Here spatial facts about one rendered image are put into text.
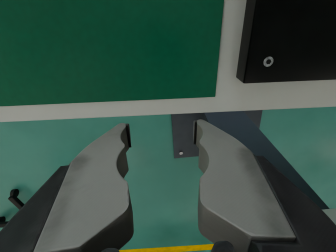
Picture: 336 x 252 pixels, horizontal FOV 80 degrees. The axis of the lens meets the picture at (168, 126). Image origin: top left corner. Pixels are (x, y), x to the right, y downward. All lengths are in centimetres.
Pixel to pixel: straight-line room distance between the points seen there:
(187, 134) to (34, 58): 95
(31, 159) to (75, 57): 122
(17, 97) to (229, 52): 22
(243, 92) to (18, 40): 22
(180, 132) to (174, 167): 26
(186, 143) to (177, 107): 92
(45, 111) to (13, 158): 120
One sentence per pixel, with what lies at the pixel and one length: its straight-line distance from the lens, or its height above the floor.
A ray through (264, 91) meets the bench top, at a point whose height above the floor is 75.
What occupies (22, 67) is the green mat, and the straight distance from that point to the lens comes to 25.
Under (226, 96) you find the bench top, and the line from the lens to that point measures 23.
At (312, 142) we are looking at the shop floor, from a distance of 147.
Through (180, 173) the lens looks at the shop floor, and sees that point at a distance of 130.
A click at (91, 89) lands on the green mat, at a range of 23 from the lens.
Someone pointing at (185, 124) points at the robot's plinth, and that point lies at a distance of 108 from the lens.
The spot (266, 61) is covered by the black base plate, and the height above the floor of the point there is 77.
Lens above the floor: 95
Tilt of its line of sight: 61 degrees down
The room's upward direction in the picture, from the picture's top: 174 degrees clockwise
